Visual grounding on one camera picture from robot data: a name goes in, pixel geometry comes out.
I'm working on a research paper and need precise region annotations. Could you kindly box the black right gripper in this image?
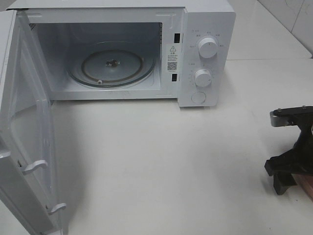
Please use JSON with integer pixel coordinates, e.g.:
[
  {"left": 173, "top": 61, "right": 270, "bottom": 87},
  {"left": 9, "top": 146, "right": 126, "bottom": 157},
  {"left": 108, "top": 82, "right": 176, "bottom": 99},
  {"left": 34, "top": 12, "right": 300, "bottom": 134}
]
[{"left": 265, "top": 122, "right": 313, "bottom": 196}]

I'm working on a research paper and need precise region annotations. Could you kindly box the round white door button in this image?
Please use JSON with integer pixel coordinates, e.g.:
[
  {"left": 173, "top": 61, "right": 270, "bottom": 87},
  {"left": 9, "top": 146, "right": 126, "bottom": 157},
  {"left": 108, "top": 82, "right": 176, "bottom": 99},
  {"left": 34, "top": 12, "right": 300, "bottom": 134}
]
[{"left": 191, "top": 92, "right": 206, "bottom": 104}]

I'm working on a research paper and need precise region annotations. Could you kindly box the white microwave door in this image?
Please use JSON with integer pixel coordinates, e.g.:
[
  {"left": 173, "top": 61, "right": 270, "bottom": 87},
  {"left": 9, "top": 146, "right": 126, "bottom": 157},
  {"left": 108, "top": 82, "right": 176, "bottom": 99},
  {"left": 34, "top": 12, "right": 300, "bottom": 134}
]
[{"left": 0, "top": 10, "right": 66, "bottom": 235}]

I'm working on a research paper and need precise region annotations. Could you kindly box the pink round plate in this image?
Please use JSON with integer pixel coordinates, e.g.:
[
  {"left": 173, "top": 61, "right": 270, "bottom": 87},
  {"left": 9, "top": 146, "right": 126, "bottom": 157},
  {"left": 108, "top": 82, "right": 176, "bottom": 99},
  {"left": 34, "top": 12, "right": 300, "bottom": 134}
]
[{"left": 302, "top": 176, "right": 313, "bottom": 199}]

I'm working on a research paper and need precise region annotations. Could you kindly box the white lower microwave knob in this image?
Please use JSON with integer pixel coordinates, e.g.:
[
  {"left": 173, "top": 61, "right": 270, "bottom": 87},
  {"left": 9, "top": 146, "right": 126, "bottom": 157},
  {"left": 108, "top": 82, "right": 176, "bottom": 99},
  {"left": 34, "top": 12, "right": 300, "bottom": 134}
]
[{"left": 194, "top": 69, "right": 213, "bottom": 88}]

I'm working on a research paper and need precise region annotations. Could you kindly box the white microwave knob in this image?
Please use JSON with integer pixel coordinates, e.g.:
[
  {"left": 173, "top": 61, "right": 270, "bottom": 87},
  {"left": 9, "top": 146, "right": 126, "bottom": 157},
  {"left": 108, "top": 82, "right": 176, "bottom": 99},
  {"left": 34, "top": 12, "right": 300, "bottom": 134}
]
[
  {"left": 194, "top": 69, "right": 213, "bottom": 88},
  {"left": 198, "top": 35, "right": 219, "bottom": 59}
]

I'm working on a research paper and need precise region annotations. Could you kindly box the white upper microwave knob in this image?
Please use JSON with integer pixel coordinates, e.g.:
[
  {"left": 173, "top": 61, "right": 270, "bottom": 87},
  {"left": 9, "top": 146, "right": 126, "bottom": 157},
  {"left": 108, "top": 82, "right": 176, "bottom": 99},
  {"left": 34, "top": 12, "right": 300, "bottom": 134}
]
[{"left": 198, "top": 35, "right": 219, "bottom": 59}]

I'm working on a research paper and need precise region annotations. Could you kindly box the white microwave oven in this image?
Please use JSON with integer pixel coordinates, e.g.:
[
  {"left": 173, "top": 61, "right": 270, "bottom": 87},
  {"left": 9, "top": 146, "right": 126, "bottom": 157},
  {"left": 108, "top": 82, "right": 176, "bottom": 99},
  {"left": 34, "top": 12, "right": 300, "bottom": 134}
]
[{"left": 8, "top": 0, "right": 236, "bottom": 107}]

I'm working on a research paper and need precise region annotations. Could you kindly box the glass microwave turntable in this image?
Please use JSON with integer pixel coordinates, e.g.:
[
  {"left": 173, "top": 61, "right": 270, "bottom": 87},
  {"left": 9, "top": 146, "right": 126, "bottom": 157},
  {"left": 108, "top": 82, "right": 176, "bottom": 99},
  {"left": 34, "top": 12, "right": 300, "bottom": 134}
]
[{"left": 67, "top": 41, "right": 160, "bottom": 88}]

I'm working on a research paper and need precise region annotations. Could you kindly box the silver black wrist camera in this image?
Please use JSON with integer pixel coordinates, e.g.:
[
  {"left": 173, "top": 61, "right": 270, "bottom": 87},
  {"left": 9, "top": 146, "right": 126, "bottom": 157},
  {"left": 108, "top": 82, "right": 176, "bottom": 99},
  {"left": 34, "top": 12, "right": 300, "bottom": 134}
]
[{"left": 270, "top": 106, "right": 313, "bottom": 128}]

